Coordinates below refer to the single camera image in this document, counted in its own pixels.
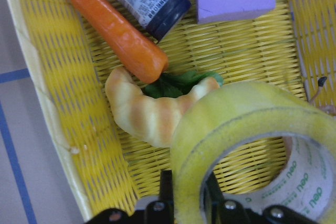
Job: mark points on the toy croissant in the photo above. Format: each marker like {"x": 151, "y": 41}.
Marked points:
{"x": 153, "y": 120}

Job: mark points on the orange toy carrot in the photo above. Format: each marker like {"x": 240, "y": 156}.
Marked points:
{"x": 141, "y": 56}

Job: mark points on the yellow tape roll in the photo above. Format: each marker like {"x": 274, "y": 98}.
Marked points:
{"x": 266, "y": 147}

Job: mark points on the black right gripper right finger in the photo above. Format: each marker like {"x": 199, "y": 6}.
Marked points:
{"x": 218, "y": 209}

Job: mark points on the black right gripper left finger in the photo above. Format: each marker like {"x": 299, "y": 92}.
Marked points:
{"x": 150, "y": 209}

